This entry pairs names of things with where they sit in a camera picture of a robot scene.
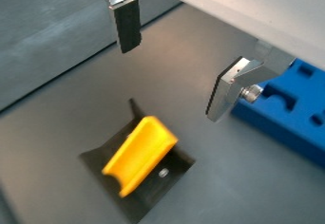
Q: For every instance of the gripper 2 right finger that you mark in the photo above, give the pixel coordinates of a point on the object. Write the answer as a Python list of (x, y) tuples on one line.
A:
[(236, 82)]

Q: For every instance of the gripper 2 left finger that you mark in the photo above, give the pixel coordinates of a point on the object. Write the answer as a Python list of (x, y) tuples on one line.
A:
[(124, 13)]

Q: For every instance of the yellow arch object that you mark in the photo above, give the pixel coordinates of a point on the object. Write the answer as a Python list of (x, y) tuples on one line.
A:
[(139, 154)]

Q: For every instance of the blue foam shape board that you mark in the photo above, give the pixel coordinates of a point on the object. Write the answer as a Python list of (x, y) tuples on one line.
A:
[(288, 110)]

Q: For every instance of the black curved fixture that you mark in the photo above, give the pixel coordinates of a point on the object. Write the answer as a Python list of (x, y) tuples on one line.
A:
[(136, 204)]

